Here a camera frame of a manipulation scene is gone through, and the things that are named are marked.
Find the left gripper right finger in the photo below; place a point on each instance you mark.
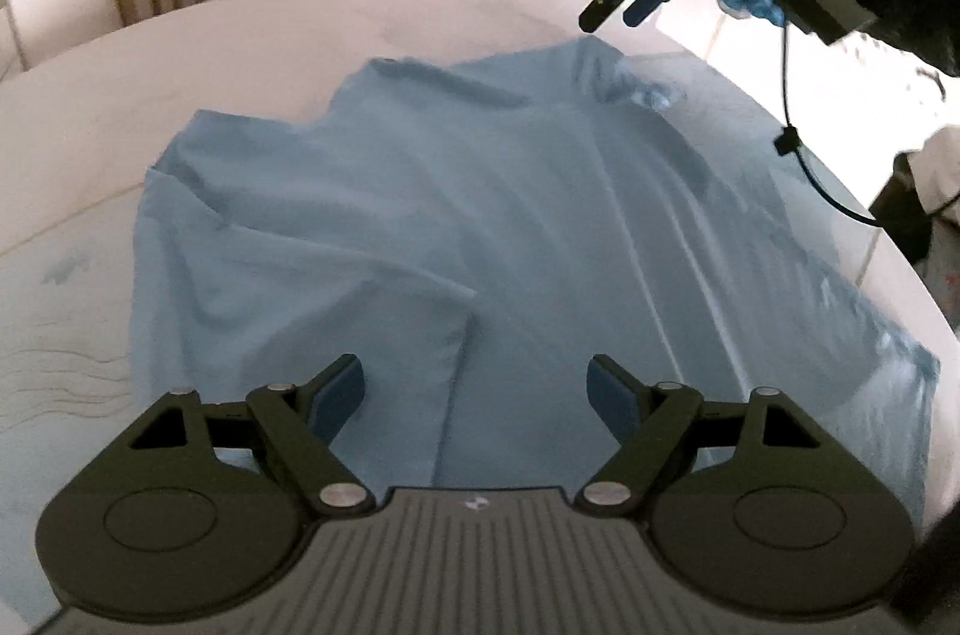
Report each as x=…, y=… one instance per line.
x=654, y=426

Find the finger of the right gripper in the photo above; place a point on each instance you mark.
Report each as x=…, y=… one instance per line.
x=597, y=12
x=640, y=10

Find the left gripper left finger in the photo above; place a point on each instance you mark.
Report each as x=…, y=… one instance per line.
x=296, y=425

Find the light blue t-shirt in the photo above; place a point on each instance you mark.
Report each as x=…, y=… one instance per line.
x=475, y=234

